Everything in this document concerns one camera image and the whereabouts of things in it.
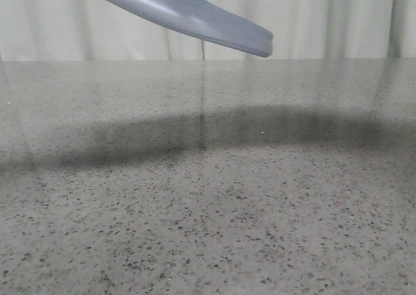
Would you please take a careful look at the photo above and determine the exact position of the light blue slipper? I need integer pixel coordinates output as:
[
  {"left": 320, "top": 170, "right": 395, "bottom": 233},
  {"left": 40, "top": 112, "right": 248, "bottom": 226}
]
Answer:
[{"left": 106, "top": 0, "right": 273, "bottom": 57}]

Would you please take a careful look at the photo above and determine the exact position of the beige curtain backdrop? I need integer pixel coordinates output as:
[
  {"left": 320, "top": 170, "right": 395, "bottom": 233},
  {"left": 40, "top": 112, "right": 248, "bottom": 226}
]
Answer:
[{"left": 1, "top": 0, "right": 415, "bottom": 61}]

